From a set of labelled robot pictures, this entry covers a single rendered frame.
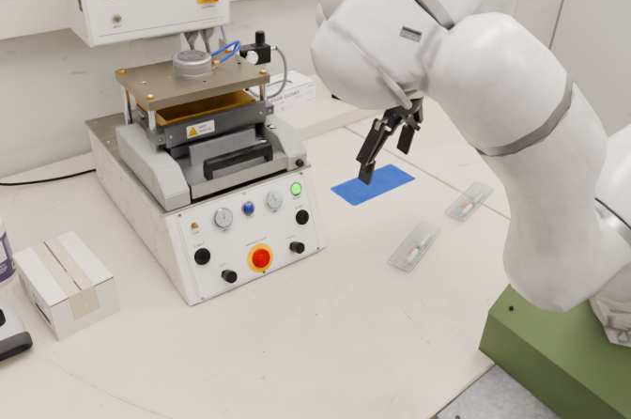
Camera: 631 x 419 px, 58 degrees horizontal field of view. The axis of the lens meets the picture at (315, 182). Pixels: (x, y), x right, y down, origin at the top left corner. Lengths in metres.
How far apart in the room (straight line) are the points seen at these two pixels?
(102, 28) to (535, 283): 0.97
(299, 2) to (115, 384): 1.34
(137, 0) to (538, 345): 1.01
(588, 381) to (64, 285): 0.90
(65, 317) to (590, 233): 0.87
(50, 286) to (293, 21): 1.20
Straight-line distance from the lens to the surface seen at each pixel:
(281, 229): 1.22
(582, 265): 0.66
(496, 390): 1.10
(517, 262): 0.67
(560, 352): 1.04
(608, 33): 3.32
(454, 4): 0.56
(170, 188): 1.10
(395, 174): 1.59
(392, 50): 0.54
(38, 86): 1.64
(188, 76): 1.20
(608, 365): 1.02
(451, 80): 0.51
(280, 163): 1.20
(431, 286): 1.24
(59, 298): 1.12
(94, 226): 1.42
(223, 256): 1.17
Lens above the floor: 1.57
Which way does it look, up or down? 33 degrees down
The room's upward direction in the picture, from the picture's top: 3 degrees clockwise
